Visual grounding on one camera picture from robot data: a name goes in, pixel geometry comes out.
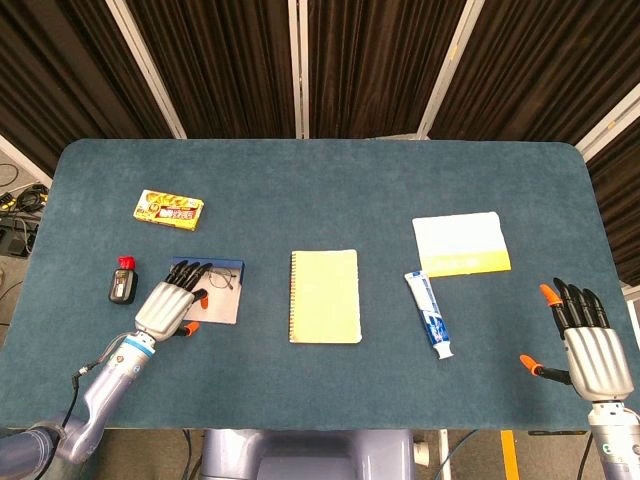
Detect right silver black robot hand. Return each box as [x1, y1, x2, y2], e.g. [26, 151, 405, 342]
[519, 277, 635, 403]

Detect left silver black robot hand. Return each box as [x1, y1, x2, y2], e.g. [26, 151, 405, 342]
[134, 261, 214, 344]

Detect blue cardboard glasses case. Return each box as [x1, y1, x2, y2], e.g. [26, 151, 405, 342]
[171, 256, 247, 326]

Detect thin-framed eyeglasses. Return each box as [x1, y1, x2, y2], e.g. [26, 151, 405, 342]
[207, 268, 237, 291]

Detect lavender robot base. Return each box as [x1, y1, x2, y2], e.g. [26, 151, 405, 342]
[199, 428, 416, 480]

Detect black bottle red cap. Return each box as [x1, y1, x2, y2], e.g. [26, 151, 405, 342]
[108, 255, 139, 305]

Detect yellow red snack box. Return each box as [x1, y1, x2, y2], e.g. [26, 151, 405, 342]
[132, 188, 205, 233]

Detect yellow floor tape strip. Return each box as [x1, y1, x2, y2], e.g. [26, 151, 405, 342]
[500, 429, 519, 480]

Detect black floor device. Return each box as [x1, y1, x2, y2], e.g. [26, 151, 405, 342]
[0, 218, 40, 259]

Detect yellow spiral notebook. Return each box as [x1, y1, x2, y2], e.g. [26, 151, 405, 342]
[288, 248, 363, 345]

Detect dark brown curtain panel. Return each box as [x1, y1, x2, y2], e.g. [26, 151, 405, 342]
[432, 0, 640, 146]
[124, 0, 297, 140]
[585, 124, 640, 287]
[307, 0, 469, 140]
[0, 0, 175, 176]

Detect white blue toothpaste tube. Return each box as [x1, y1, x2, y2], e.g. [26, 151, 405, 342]
[403, 270, 455, 361]

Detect white yellow paper booklet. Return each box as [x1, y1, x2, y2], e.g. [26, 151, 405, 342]
[411, 211, 513, 279]

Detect teal blue table cloth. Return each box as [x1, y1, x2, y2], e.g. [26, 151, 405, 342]
[0, 138, 640, 432]

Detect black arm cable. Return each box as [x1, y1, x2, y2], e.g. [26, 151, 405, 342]
[34, 366, 97, 480]

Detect blue floor cable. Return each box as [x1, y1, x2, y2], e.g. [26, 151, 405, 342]
[440, 429, 482, 480]

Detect black yellow floor cable bundle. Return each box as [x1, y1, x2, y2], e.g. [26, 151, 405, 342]
[0, 183, 51, 217]

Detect white metal frame post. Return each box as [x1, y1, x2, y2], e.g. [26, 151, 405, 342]
[0, 132, 54, 189]
[574, 82, 640, 161]
[416, 0, 482, 141]
[287, 0, 311, 140]
[104, 0, 187, 140]

